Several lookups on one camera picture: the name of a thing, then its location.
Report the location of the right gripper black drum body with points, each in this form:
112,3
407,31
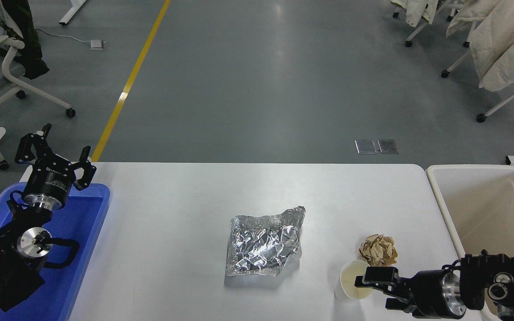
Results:
429,294

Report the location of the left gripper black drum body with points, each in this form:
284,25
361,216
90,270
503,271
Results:
49,183

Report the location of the tan paper ball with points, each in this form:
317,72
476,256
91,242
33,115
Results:
378,252

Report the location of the white paper cup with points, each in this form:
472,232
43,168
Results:
350,278

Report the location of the silver foil tray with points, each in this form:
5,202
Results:
261,245

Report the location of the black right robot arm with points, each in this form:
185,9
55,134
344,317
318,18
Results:
502,281

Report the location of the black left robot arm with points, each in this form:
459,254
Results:
2,272

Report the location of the blue plastic tray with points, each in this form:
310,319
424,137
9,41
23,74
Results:
74,249

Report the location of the large pale plastic bin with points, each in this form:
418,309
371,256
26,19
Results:
484,209

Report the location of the dark green jacket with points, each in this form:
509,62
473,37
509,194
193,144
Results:
27,44

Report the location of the white power adapter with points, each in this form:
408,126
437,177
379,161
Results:
97,44

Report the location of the silver floor plate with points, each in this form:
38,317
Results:
366,146
388,146

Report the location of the white desk leg base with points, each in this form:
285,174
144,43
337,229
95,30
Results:
72,11

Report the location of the white chair with casters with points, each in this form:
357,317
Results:
481,118
409,43

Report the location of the small cream coat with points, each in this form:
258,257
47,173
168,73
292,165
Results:
417,11

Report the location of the large cream quilted coat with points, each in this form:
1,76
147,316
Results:
507,26

